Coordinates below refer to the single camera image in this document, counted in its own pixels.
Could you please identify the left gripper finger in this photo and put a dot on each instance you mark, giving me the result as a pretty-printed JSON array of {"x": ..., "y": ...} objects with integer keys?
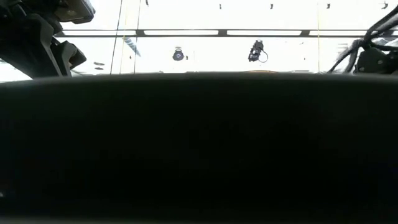
[
  {"x": 34, "y": 56},
  {"x": 70, "y": 57}
]

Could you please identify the black round plate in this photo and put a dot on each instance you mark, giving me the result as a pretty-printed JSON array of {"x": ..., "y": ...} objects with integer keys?
[{"x": 199, "y": 146}]

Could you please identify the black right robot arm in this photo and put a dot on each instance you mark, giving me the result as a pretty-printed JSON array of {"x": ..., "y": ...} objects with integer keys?
[{"x": 376, "y": 60}]

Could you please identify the round black ceiling fixture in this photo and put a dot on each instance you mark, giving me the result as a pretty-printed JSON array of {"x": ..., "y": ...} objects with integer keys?
[{"x": 178, "y": 55}]

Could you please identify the black overhead frame bar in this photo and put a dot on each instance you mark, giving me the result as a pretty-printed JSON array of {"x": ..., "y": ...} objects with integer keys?
[{"x": 217, "y": 32}]

